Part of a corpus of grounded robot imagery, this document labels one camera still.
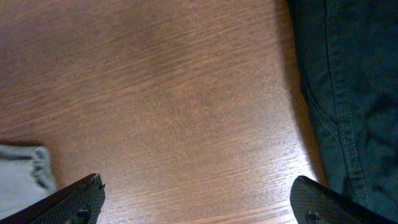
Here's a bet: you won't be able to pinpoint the khaki shorts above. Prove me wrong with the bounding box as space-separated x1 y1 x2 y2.
1 145 57 219

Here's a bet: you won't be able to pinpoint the dark navy shorts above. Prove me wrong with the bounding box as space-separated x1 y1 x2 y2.
288 0 397 220

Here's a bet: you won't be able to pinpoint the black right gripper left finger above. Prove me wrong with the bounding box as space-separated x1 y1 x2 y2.
1 174 106 224

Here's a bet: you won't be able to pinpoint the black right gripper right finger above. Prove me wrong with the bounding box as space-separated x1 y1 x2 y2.
290 175 397 224

